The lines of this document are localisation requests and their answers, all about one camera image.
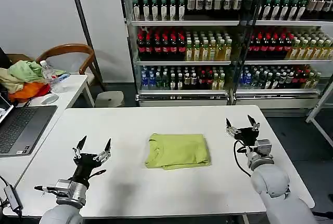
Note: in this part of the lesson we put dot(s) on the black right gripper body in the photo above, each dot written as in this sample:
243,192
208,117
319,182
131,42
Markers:
247,135

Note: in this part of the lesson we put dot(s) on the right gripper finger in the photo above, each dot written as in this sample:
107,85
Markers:
231,130
254,125

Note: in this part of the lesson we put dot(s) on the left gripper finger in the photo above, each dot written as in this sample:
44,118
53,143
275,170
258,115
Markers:
79,147
104,153

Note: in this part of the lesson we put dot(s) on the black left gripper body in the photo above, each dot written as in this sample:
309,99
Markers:
86,164

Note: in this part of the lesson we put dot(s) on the lime green shirt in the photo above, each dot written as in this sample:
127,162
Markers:
179,151

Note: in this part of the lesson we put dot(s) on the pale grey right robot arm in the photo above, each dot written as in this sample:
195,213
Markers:
270,182

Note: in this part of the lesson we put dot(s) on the white round stool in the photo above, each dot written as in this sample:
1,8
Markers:
108,98

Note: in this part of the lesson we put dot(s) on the grey computer mouse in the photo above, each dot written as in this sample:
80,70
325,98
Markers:
50,98

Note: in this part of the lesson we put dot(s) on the grey laptop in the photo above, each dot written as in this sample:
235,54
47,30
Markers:
24,126

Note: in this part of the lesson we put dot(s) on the white side desk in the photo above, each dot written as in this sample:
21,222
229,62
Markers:
73,85

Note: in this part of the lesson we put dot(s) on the blue plastic packet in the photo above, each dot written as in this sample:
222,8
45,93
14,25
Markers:
62,76

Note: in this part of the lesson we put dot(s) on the orange crumpled cloth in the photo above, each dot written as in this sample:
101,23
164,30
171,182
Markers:
30,91

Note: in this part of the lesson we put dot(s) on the clear plastic water bottle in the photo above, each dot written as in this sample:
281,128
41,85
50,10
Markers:
47,73

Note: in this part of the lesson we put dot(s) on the grey adapter hub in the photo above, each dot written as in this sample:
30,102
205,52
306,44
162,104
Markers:
12,196

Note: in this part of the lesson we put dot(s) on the glass-fronted shelf with drink bottles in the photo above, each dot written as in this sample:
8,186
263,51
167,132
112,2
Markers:
291,39

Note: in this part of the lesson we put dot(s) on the pale green crumpled cloth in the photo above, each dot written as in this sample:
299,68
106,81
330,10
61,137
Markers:
24,70

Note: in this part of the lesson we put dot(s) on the beige crumpled cloth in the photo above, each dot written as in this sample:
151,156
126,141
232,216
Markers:
10,79

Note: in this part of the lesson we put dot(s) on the brown wooden chair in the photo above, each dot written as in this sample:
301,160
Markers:
65,47

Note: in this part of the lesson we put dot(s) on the wide shelf with drink bottles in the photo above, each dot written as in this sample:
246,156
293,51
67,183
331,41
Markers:
182,39

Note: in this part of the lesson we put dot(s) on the black monitor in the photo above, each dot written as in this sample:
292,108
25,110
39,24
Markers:
2,55

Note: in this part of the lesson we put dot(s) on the black slanted pole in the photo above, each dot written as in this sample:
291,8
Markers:
85,26

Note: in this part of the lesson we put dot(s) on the white metal frame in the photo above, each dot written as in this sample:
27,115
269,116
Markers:
318,105

